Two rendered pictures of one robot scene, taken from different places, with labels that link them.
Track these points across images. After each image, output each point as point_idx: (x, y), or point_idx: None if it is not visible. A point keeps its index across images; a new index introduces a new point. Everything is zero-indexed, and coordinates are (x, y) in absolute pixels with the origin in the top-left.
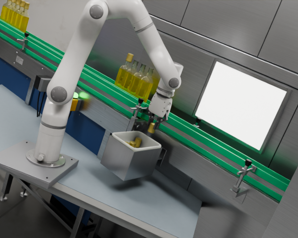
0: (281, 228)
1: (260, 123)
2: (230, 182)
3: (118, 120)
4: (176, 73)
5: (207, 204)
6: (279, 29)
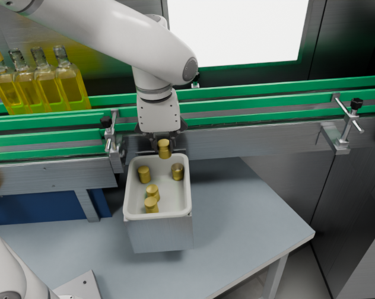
0: None
1: (288, 22)
2: (306, 130)
3: (86, 169)
4: (186, 48)
5: None
6: None
